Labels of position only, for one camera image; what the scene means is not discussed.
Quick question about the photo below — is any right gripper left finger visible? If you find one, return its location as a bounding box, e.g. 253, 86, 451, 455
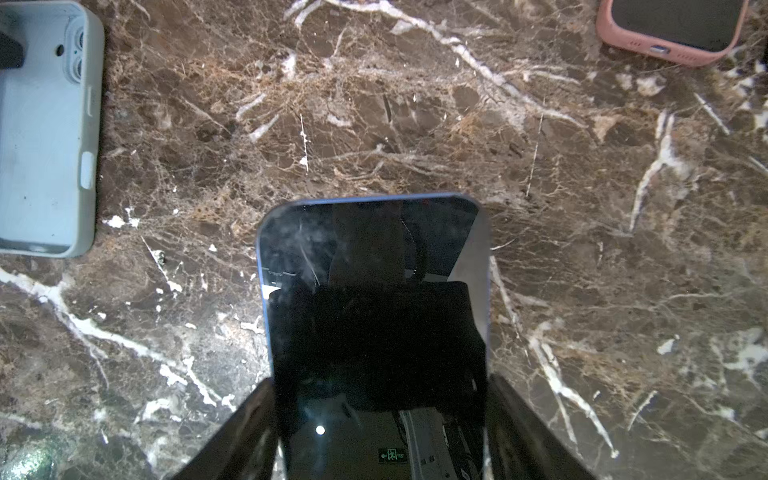
173, 378, 279, 480

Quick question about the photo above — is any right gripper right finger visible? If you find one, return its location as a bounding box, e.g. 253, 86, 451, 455
485, 374, 595, 480

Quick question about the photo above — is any black phone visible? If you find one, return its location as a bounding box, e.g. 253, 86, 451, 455
257, 193, 490, 479

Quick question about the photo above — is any light blue phone case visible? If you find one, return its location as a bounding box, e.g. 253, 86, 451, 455
1, 1, 105, 258

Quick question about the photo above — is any pink phone case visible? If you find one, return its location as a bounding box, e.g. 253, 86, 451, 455
596, 0, 748, 67

